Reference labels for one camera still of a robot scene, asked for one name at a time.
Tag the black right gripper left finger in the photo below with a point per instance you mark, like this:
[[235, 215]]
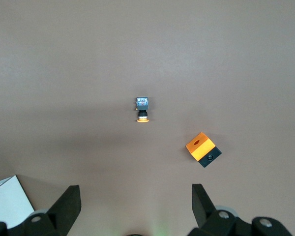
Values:
[[64, 209]]

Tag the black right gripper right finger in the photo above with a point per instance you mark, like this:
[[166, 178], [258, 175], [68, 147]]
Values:
[[206, 214]]

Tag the white drawer cabinet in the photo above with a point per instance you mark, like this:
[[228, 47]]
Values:
[[7, 199]]

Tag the yellow-capped push button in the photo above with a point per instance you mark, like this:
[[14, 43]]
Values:
[[142, 104]]

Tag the orange and black switch box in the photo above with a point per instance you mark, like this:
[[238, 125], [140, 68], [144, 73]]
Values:
[[201, 147]]

